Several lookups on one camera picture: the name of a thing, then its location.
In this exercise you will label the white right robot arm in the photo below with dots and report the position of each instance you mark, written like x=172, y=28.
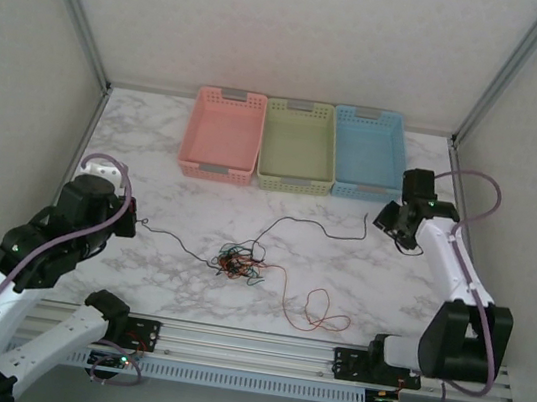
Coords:
x=452, y=259

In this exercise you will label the blue plastic basket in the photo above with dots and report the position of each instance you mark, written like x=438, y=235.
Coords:
x=369, y=155

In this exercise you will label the green plastic basket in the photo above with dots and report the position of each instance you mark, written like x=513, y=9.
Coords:
x=297, y=144

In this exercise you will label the pink plastic basket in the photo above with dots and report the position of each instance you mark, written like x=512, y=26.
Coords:
x=223, y=133

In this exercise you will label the aluminium table side rail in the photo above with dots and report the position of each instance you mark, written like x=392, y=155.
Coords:
x=459, y=174
x=89, y=129

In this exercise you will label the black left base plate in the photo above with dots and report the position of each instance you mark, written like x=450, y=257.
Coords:
x=148, y=332

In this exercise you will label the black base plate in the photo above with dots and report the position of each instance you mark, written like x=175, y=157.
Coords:
x=350, y=365
x=148, y=332

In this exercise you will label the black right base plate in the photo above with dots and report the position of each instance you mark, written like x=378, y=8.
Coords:
x=350, y=365

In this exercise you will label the aluminium frame post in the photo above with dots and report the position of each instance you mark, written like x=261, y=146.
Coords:
x=75, y=5
x=510, y=70

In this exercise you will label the aluminium mounting rail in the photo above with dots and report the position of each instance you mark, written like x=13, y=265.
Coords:
x=251, y=347

